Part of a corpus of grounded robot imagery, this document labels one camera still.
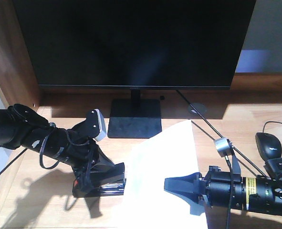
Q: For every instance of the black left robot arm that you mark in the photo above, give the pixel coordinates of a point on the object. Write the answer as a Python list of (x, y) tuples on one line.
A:
[(22, 126)]

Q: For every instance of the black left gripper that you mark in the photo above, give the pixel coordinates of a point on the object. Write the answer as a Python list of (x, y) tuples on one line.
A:
[(89, 159)]

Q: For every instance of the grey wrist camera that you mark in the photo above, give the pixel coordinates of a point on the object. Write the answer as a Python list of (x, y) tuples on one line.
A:
[(224, 147), (95, 125)]

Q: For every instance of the black monitor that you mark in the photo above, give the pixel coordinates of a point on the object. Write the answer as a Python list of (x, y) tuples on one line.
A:
[(134, 44)]

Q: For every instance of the black keyboard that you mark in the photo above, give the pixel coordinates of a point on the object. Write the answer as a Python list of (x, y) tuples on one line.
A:
[(274, 168)]

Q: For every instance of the white paper sheet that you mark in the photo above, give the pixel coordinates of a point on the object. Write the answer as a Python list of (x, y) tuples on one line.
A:
[(148, 162)]

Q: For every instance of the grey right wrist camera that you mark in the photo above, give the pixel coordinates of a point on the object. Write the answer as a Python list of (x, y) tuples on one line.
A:
[(224, 147)]

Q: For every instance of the black computer mouse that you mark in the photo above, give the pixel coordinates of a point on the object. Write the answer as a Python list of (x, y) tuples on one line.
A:
[(269, 146)]

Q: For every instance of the black stapler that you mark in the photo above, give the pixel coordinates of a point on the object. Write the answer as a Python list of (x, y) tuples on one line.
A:
[(83, 187)]

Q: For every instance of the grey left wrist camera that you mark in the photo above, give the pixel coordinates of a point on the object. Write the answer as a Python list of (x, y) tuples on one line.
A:
[(95, 125)]

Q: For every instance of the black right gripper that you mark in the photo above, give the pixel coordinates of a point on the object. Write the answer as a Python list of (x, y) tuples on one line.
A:
[(216, 188)]

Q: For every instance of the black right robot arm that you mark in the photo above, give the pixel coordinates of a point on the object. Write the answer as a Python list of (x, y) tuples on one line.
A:
[(260, 195)]

